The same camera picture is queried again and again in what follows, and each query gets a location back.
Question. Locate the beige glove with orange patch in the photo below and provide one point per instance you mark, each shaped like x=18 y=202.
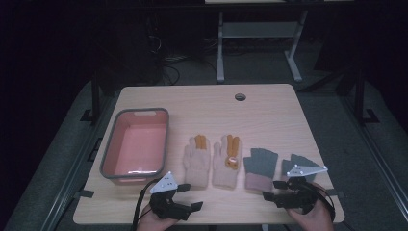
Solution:
x=223 y=174

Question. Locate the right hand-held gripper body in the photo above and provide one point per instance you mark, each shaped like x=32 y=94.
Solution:
x=296 y=195

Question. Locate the black metal stand post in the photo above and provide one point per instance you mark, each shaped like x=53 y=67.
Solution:
x=360 y=96
x=95 y=96

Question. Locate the grey tape tab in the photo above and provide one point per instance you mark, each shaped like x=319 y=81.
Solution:
x=336 y=193
x=84 y=193

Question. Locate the pink basin with grey rim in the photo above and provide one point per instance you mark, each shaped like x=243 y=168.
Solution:
x=141 y=144

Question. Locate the person's left hand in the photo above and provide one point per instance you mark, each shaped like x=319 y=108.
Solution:
x=154 y=223

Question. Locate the person's right hand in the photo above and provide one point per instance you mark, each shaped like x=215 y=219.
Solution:
x=316 y=219

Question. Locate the beige glove with orange fingers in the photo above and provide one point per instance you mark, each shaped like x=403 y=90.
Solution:
x=196 y=163

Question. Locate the grey glove with pink cuff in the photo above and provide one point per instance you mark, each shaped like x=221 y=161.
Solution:
x=301 y=160
x=260 y=165

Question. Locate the white metal stand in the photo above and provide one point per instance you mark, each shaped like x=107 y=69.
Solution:
x=256 y=30

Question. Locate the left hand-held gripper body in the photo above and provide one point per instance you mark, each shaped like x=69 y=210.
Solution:
x=166 y=200

